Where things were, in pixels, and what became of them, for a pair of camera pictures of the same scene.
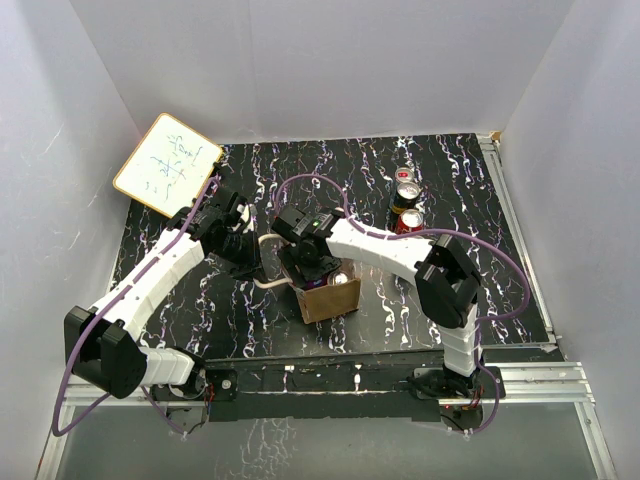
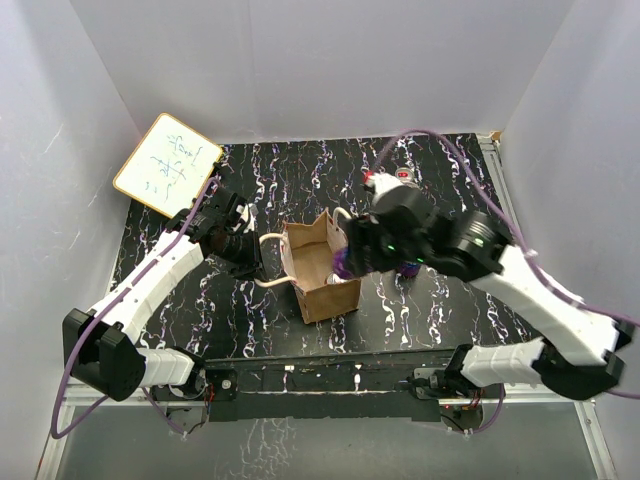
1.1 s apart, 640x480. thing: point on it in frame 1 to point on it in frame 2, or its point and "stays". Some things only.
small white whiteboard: [169, 165] stays
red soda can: [338, 277] stays
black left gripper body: [240, 254] stays
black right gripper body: [303, 267] to [407, 252]
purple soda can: [315, 283] to [340, 256]
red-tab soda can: [404, 175] stays
